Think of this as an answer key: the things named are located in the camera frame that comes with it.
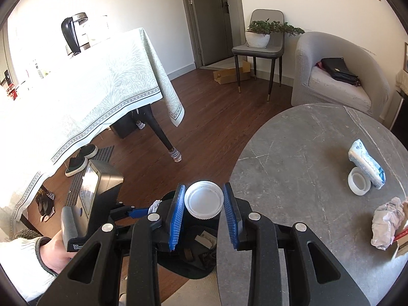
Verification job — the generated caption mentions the black cabinet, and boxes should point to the black cabinet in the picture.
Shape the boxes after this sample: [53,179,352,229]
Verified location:
[390,89,408,131]

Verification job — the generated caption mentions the clear tape roll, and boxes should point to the clear tape roll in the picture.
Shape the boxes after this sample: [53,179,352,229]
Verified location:
[348,167,372,196]

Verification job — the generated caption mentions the black handbag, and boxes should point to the black handbag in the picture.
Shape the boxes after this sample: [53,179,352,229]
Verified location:
[320,57,362,86]

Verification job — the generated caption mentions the black and silver appliance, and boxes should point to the black and silver appliance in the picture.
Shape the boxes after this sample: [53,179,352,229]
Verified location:
[61,12,90,58]

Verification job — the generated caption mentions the white paper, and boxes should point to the white paper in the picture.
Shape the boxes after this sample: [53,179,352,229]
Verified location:
[371,197,406,251]

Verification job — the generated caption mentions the black-legged dining table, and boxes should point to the black-legged dining table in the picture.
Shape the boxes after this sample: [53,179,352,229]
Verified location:
[140,104,179,154]

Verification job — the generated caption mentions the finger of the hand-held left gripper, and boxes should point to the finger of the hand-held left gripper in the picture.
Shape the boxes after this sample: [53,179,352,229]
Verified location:
[110,201,134,222]
[126,207,153,220]

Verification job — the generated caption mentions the white blue wet wipes pack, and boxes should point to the white blue wet wipes pack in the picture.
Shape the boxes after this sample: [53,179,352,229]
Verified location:
[348,139,386,189]

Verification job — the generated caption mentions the black storage box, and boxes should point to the black storage box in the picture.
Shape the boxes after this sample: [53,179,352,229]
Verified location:
[111,115,142,139]

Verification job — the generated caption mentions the round grey marble table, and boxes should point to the round grey marble table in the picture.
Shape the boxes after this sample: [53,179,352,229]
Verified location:
[217,103,408,306]

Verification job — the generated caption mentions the white box red label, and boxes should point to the white box red label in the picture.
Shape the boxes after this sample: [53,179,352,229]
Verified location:
[393,198,408,259]

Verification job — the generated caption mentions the black slip-on shoe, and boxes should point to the black slip-on shoe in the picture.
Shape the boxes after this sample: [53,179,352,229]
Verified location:
[79,144,99,159]
[65,157,88,177]

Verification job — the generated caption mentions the beige rug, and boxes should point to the beige rug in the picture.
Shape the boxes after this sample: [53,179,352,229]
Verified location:
[161,268,220,306]

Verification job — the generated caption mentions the grey dining chair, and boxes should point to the grey dining chair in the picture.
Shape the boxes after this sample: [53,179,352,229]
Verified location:
[232,9,285,103]

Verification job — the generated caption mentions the grey armchair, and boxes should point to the grey armchair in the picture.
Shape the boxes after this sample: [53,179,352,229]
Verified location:
[291,32,391,125]

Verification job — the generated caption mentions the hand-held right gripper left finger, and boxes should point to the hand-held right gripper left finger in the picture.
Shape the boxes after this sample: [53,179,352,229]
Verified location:
[36,183,187,306]

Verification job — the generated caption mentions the potted plant white pot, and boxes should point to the potted plant white pot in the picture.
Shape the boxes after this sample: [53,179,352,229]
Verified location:
[245,20,305,49]

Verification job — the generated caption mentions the person's left hand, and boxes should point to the person's left hand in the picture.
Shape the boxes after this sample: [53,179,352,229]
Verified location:
[40,229,77,275]

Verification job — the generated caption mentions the pale green patterned tablecloth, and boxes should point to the pale green patterned tablecloth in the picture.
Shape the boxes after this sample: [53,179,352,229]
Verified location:
[0,27,185,227]

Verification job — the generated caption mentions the person's left forearm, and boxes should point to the person's left forearm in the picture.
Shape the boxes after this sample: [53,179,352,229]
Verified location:
[0,228,58,303]

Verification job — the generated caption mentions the black trash bin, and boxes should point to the black trash bin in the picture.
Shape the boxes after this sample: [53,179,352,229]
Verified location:
[158,189,220,279]

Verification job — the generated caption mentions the white plastic lid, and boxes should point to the white plastic lid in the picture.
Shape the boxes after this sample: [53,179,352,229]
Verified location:
[184,181,224,220]

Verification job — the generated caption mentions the flat cardboard box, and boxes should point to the flat cardboard box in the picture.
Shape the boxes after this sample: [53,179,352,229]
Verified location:
[213,60,252,85]

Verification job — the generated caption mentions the dark ribbed floor mat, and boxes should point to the dark ribbed floor mat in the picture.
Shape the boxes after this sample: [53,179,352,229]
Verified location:
[65,146,114,206]

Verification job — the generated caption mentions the grey door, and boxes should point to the grey door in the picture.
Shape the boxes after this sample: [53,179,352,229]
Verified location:
[178,0,244,69]

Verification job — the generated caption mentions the dark slippers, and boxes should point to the dark slippers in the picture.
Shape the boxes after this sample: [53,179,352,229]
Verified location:
[35,188,56,222]

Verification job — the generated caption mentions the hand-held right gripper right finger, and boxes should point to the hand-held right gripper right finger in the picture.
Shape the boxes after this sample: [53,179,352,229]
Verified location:
[222,183,372,306]

